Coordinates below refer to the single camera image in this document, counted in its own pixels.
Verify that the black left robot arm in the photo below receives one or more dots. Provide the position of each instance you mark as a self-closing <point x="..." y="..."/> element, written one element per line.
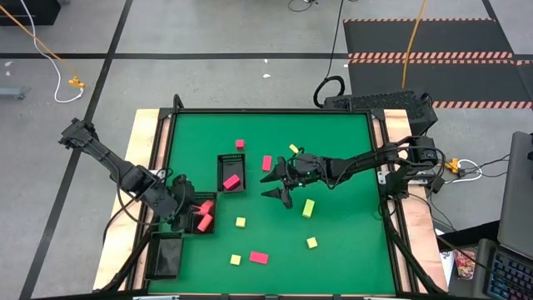
<point x="104" y="156"/>

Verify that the black aluminium table frame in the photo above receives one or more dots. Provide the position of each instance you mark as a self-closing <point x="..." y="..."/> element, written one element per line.
<point x="270" y="111"/>

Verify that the black keyboard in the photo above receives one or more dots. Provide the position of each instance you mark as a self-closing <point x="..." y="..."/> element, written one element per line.
<point x="510" y="277"/>

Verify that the small yellow cube block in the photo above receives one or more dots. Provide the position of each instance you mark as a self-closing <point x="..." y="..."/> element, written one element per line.
<point x="240" y="222"/>
<point x="235" y="259"/>
<point x="312" y="242"/>

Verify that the small red cube block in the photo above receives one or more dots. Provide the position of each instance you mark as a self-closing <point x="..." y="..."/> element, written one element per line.
<point x="240" y="144"/>

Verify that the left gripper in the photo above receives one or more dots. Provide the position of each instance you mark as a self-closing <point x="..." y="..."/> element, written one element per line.
<point x="183" y="193"/>

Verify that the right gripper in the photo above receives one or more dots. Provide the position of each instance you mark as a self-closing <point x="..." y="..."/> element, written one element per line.
<point x="306" y="171"/>

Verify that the wooden side board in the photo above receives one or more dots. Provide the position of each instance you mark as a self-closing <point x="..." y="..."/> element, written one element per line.
<point x="137" y="137"/>
<point x="397" y="125"/>

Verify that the black mat striped edge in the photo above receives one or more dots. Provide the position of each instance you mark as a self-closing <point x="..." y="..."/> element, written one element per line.
<point x="429" y="37"/>
<point x="458" y="83"/>

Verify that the long yellow block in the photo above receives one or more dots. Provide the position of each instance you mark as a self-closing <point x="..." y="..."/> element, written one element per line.
<point x="308" y="208"/>

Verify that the grey floor bracket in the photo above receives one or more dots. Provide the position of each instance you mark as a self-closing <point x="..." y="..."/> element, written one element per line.
<point x="12" y="92"/>

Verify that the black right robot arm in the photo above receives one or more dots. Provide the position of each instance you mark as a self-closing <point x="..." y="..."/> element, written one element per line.
<point x="358" y="160"/>

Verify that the black perforated computer tower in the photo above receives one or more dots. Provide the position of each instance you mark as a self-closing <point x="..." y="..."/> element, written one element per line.
<point x="375" y="102"/>

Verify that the black slotted plastic basket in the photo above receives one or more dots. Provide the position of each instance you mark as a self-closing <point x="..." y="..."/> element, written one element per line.
<point x="165" y="256"/>
<point x="200" y="196"/>
<point x="229" y="164"/>

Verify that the black cabinet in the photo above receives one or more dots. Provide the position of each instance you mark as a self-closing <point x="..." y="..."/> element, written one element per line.
<point x="29" y="12"/>

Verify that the colourful snack bag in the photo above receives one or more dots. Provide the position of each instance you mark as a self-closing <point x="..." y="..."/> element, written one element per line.
<point x="464" y="264"/>

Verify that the yellow tape tag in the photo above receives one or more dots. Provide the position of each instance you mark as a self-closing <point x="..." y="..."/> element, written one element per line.
<point x="294" y="148"/>

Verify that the grey laptop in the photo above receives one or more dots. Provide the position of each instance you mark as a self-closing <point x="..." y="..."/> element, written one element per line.
<point x="516" y="196"/>

